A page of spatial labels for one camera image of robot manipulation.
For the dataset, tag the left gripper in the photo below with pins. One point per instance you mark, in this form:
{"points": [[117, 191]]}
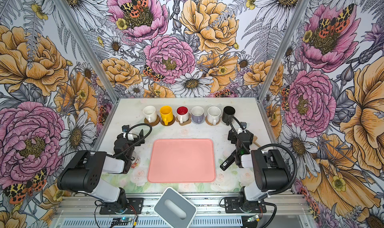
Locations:
{"points": [[138, 142]]}

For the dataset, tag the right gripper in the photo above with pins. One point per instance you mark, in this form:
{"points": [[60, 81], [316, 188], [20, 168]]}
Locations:
{"points": [[234, 135]]}

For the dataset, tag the black mug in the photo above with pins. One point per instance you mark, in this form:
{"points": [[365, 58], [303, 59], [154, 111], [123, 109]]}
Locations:
{"points": [[228, 112]]}

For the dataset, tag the dark brown round coaster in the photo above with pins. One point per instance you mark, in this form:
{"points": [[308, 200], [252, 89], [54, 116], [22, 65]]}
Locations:
{"points": [[152, 124]]}

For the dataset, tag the white mug off tray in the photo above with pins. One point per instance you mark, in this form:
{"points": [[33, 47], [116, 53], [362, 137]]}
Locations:
{"points": [[150, 113]]}

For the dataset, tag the purple handled white mug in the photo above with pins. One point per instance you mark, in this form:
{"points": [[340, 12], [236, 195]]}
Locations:
{"points": [[198, 114]]}

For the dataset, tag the yellow mug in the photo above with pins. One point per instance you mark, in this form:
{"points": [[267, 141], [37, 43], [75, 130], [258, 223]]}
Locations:
{"points": [[166, 114]]}

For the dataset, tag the red inside white mug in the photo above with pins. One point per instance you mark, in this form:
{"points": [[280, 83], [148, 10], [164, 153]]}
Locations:
{"points": [[182, 114]]}

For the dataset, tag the rattan woven round coaster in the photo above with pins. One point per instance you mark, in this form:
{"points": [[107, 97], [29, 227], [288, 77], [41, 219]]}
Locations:
{"points": [[210, 124]]}

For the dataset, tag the glossy brown round coaster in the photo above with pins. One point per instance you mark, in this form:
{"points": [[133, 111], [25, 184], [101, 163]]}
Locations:
{"points": [[169, 124]]}

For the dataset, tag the paw shaped cork coaster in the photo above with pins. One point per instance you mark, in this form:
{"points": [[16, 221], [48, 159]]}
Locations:
{"points": [[184, 123]]}

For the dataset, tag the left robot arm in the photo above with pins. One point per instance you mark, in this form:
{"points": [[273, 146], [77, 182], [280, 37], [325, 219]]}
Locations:
{"points": [[83, 174]]}

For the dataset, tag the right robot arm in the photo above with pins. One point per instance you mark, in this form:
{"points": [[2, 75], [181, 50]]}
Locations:
{"points": [[274, 166]]}

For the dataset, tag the wooden mallet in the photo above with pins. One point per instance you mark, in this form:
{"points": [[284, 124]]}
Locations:
{"points": [[255, 142]]}

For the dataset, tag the glass jar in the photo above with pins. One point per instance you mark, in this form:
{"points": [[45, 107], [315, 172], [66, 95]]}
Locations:
{"points": [[135, 161]]}

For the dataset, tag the pink tray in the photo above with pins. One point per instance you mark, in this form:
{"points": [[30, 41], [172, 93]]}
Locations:
{"points": [[177, 161]]}

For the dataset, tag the green circuit board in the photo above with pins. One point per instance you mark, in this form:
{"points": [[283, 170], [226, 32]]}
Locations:
{"points": [[120, 222]]}

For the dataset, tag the right small circuit board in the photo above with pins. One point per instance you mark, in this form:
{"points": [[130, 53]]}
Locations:
{"points": [[254, 218]]}

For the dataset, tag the grey white box device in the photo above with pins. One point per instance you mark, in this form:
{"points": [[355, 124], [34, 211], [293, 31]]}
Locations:
{"points": [[175, 210]]}

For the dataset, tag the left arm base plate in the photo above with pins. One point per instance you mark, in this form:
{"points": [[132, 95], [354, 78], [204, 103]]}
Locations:
{"points": [[134, 206]]}

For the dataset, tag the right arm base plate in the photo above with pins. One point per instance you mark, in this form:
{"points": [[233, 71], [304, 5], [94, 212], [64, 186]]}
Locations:
{"points": [[234, 205]]}

